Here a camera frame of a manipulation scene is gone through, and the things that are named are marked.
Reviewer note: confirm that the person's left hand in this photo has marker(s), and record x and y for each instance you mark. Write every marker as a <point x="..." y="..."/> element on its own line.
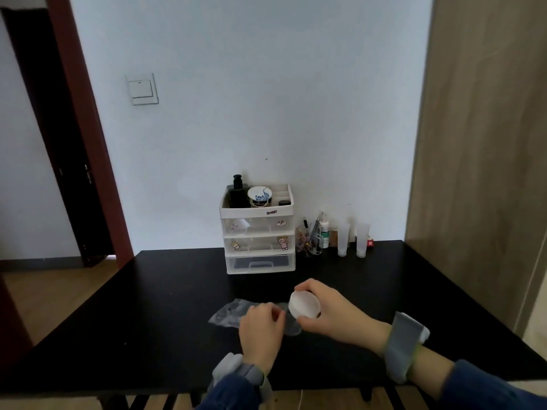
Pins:
<point x="258" y="337"/>

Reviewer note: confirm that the person's right hand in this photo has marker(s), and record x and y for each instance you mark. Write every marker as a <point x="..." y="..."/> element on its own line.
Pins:
<point x="342" y="315"/>

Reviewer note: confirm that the person's left fingers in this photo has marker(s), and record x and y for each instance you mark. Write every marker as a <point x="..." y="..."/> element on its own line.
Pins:
<point x="269" y="310"/>

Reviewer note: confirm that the person's right thumb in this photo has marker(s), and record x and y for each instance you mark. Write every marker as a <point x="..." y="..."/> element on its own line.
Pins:
<point x="308" y="323"/>

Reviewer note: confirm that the white round jar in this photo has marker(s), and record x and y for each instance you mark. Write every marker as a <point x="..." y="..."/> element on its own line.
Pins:
<point x="303" y="305"/>

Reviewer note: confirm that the clear plastic bag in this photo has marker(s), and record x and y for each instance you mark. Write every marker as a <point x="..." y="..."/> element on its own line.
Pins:
<point x="228" y="315"/>

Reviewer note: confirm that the person's right forearm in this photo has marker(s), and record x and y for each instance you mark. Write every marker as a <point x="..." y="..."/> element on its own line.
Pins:
<point x="474" y="384"/>

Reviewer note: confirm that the person's left forearm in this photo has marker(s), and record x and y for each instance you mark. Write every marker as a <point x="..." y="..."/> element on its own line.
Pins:
<point x="233" y="394"/>

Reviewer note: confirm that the white plastic drawer organizer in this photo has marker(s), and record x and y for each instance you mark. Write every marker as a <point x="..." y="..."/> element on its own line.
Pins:
<point x="258" y="251"/>

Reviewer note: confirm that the grey left wrist band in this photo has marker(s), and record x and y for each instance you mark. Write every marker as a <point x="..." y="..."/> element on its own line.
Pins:
<point x="241" y="371"/>

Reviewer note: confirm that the grey wrist band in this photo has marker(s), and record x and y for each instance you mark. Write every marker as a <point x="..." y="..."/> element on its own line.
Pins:
<point x="404" y="345"/>
<point x="241" y="371"/>

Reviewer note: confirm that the clear pen holder cup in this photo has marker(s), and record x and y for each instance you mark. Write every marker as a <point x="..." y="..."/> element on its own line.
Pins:
<point x="308" y="244"/>

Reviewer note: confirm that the small white dropper bottle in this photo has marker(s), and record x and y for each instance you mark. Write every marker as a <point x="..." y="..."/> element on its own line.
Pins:
<point x="325" y="236"/>

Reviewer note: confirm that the small beige bottle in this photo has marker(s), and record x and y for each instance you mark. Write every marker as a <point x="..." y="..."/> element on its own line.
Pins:
<point x="333" y="238"/>

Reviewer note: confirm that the white cosmetic tube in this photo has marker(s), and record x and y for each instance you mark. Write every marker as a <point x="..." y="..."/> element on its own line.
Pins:
<point x="343" y="239"/>
<point x="362" y="241"/>

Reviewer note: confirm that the black pen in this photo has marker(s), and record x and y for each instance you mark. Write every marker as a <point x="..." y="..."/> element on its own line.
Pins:
<point x="305" y="224"/>

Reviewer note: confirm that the silver pen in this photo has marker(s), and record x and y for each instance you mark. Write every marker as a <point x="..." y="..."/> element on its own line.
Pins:
<point x="317" y="228"/>

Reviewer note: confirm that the grey right wrist band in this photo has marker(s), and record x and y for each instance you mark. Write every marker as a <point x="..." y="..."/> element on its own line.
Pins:
<point x="404" y="345"/>

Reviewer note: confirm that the blue and white porcelain jar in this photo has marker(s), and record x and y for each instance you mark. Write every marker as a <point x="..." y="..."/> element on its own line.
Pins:
<point x="260" y="196"/>

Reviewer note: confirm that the black pump bottle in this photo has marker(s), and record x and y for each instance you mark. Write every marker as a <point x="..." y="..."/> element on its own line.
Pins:
<point x="237" y="194"/>

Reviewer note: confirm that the light wooden wardrobe panel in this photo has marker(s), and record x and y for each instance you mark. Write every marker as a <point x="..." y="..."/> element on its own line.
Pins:
<point x="483" y="157"/>

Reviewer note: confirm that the dark wooden door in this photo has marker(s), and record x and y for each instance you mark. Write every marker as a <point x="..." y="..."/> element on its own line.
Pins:
<point x="55" y="136"/>

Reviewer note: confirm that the red-brown door frame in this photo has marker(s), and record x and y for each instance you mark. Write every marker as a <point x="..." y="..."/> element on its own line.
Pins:
<point x="92" y="136"/>

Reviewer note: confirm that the white light switch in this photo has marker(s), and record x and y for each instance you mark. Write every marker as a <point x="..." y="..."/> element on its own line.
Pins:
<point x="143" y="88"/>

